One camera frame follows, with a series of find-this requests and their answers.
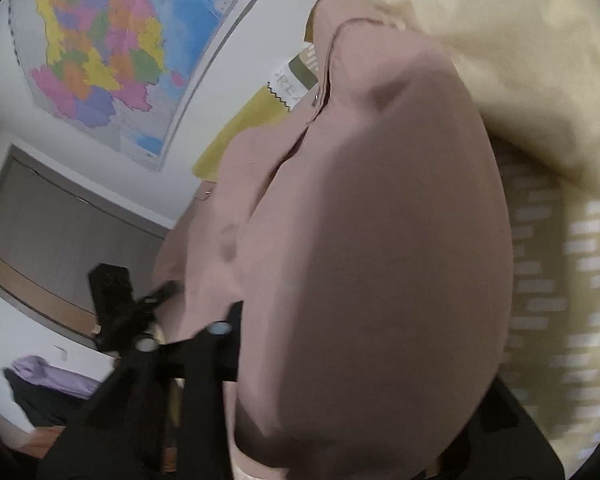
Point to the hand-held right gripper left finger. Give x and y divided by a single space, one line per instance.
215 355

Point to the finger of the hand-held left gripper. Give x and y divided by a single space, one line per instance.
160 294

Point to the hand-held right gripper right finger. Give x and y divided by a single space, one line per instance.
510 440

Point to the pink button-up shirt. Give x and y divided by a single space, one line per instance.
380 260

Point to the grey sliding door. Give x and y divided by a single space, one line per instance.
55 225

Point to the purple cloth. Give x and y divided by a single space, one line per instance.
50 377

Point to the black cloth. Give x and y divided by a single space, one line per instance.
35 405

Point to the cream yellow cloth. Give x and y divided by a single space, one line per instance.
505 35

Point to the white wall socket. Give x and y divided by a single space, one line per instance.
61 352

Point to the colourful wall map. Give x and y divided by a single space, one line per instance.
105 35

